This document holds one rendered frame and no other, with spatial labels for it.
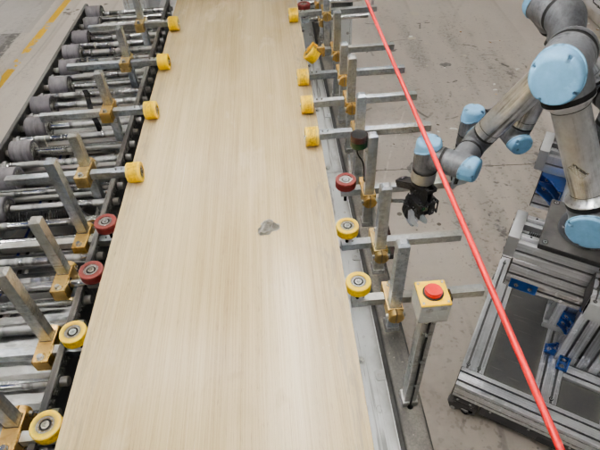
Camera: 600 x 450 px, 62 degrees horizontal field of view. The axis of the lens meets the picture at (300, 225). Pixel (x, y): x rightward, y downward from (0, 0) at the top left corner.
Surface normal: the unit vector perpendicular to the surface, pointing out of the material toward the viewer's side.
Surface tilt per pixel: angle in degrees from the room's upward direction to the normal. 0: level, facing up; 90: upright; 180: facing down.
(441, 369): 0
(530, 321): 0
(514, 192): 0
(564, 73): 83
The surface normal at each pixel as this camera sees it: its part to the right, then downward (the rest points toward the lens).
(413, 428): -0.04, -0.71
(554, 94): -0.63, 0.44
